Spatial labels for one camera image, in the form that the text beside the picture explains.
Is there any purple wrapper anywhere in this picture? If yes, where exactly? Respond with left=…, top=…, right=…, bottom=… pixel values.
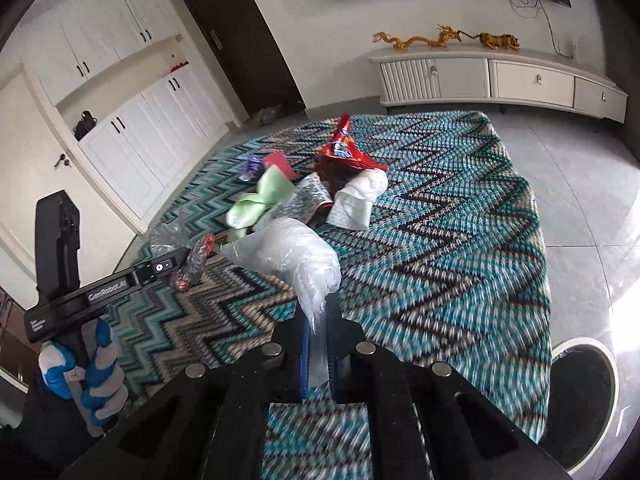
left=239, top=155, right=264, bottom=182

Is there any clear plastic wrapper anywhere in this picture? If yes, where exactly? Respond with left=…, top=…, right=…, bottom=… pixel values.
left=147, top=222, right=196, bottom=261

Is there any light green paper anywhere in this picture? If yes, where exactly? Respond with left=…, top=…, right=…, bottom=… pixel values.
left=225, top=166, right=297, bottom=241

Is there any silver patterned packet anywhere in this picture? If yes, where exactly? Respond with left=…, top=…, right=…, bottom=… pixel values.
left=260, top=172, right=335, bottom=233

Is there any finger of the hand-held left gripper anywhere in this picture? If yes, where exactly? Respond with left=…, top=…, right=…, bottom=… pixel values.
left=132, top=255, right=193, bottom=288

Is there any black handbag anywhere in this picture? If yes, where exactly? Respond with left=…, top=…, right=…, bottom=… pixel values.
left=73, top=110, right=98, bottom=142

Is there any white-rimmed black bin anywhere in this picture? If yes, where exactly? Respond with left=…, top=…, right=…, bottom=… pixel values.
left=540, top=337, right=617, bottom=476

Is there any zigzag patterned tablecloth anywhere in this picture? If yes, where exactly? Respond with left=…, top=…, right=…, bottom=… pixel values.
left=97, top=110, right=553, bottom=480

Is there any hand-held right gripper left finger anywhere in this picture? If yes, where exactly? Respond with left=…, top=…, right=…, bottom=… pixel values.
left=57, top=302, right=321, bottom=480

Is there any clear plastic bag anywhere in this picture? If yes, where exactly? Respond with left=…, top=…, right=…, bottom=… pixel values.
left=220, top=217, right=343, bottom=391

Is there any red and clear wrapper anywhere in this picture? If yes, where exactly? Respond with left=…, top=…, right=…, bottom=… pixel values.
left=170, top=234, right=217, bottom=293

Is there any white paper tissue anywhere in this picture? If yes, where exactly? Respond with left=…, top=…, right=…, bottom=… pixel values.
left=327, top=167, right=390, bottom=231

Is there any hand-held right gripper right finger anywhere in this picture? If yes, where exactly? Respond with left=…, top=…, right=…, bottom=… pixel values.
left=325, top=292, right=573, bottom=480

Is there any brown wooden furniture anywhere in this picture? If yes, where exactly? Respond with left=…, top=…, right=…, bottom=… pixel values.
left=0, top=287, right=38, bottom=386

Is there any red snack bag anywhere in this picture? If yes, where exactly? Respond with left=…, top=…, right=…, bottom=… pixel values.
left=315, top=114, right=390, bottom=181

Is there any person's left hand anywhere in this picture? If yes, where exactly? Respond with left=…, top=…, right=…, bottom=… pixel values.
left=39, top=319, right=126, bottom=436

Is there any black television cable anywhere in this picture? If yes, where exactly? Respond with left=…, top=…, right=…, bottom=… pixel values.
left=502, top=0, right=573, bottom=58

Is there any golden dragon figurine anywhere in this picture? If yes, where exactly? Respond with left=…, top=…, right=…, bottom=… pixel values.
left=372, top=24, right=463, bottom=52

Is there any white door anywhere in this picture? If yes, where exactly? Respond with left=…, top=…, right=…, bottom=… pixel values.
left=0, top=67, right=146, bottom=281

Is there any golden tiger figurine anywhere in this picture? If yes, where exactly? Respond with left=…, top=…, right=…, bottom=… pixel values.
left=462, top=31, right=521, bottom=52

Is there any white television cabinet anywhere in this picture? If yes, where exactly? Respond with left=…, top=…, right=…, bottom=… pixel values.
left=369, top=42, right=628, bottom=123

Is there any dark brown door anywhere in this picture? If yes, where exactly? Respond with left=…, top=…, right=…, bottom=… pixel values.
left=175, top=0, right=307, bottom=126

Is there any white built-in cabinet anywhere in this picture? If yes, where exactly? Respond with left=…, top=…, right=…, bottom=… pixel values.
left=0, top=0, right=236, bottom=236

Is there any pink paper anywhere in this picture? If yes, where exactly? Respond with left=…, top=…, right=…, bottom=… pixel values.
left=263, top=151, right=299, bottom=181

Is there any person's left forearm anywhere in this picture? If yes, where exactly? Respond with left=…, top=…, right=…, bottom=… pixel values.
left=0, top=380, right=116, bottom=480

